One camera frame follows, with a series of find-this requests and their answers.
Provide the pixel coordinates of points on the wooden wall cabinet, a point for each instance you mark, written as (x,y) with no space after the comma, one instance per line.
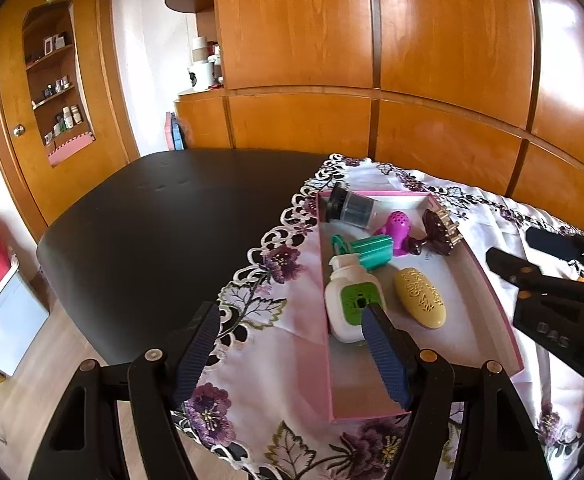
(484,92)

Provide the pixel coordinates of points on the white green plug-in device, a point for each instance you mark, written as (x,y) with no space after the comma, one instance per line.
(350,290)

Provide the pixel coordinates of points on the green ribbed plastic holder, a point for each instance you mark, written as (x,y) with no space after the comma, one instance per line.
(373,252)

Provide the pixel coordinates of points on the magenta perforated plastic cap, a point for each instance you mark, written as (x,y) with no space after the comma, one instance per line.
(397,226)

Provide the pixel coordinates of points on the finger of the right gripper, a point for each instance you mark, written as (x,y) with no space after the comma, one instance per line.
(565,247)

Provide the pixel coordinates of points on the pink white shallow box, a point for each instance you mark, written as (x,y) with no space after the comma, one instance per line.
(445,303)

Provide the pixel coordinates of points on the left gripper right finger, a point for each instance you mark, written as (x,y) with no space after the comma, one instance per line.
(395,355)

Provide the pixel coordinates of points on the white floral embroidered tablecloth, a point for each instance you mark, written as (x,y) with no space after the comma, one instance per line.
(262,403)

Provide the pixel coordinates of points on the pink blue item by cabinet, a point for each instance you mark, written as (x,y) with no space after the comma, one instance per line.
(173,133)

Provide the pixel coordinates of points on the clear jar black lid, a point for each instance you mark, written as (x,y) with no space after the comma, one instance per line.
(349,207)

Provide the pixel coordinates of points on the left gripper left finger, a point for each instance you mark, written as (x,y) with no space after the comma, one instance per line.
(188,350)

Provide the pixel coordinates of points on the wooden shelf door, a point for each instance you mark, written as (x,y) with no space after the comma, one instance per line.
(64,127)

